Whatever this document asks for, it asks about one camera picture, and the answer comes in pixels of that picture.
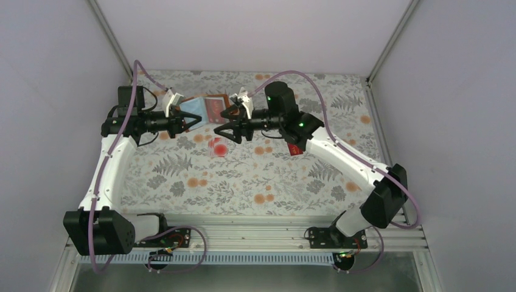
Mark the aluminium mounting rail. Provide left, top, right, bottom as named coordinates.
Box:
left=66, top=214, right=428, bottom=252

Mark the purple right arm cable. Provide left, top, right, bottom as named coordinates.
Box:
left=248, top=71, right=422, bottom=275

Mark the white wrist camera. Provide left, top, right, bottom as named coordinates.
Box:
left=162, top=88, right=185, bottom=117
left=229, top=86, right=254, bottom=119

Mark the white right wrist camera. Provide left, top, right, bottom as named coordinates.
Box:
left=229, top=86, right=254, bottom=119

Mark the dark red credit card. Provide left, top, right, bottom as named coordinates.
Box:
left=287, top=143, right=303, bottom=156

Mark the brown leather card holder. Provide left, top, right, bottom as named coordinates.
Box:
left=179, top=94, right=230, bottom=128

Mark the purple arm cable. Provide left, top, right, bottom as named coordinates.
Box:
left=248, top=71, right=422, bottom=275
left=88, top=60, right=207, bottom=275

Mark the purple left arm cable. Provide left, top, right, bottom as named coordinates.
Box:
left=88, top=60, right=207, bottom=275

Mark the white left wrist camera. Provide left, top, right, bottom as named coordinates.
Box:
left=162, top=88, right=185, bottom=117

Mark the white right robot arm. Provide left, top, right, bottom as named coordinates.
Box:
left=214, top=82, right=408, bottom=237

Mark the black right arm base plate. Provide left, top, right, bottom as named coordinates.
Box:
left=304, top=226, right=368, bottom=249

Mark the aluminium corner frame post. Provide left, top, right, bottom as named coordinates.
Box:
left=366, top=0, right=420, bottom=87

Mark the blue slotted cable duct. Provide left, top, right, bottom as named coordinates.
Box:
left=96, top=251, right=335, bottom=266

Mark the left aluminium corner post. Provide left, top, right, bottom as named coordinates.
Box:
left=86, top=0, right=133, bottom=80

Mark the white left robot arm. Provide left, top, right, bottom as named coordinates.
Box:
left=63, top=86, right=202, bottom=256

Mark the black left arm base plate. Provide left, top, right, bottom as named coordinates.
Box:
left=134, top=228, right=192, bottom=249

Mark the bright red credit card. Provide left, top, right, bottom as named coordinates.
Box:
left=204, top=97, right=227, bottom=124

